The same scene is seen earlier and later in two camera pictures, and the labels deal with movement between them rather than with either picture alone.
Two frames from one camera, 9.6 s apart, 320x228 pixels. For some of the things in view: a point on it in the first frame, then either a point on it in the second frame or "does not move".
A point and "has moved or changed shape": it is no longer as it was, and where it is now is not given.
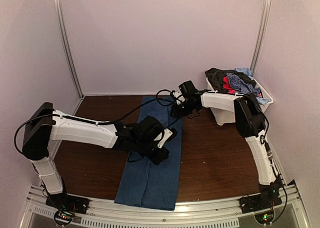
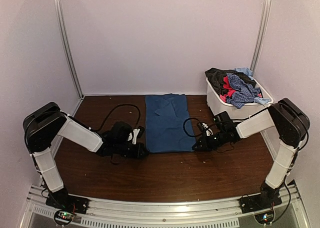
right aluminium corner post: x=261 y=32 does not move
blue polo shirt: x=145 y=184 has moved or changed shape
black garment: x=215 y=77 does not move
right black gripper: x=178 y=114 → x=205 y=146
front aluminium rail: x=225 y=214 does not move
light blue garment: x=246 y=71 does not move
